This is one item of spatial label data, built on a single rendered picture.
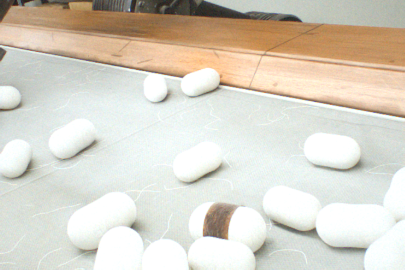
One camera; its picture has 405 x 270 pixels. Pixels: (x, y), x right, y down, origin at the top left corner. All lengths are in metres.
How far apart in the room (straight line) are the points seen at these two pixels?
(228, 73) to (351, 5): 2.15
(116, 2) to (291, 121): 0.54
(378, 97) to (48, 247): 0.23
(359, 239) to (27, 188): 0.22
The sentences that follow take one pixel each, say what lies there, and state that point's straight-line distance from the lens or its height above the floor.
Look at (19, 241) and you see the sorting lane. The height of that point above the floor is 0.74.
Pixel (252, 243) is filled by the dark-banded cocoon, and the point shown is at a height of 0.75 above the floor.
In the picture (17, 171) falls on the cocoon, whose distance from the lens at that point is 0.39.
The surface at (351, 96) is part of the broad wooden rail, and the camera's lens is 0.40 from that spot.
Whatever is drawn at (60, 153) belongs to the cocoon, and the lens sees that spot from 0.39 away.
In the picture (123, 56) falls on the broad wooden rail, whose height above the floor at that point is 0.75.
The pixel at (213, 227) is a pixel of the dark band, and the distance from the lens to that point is 0.25.
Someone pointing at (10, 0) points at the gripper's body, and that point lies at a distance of 0.58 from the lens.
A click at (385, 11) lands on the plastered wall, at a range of 2.54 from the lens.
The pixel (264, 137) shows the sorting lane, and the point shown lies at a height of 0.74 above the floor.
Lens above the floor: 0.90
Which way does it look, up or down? 22 degrees down
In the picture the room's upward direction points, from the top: 11 degrees counter-clockwise
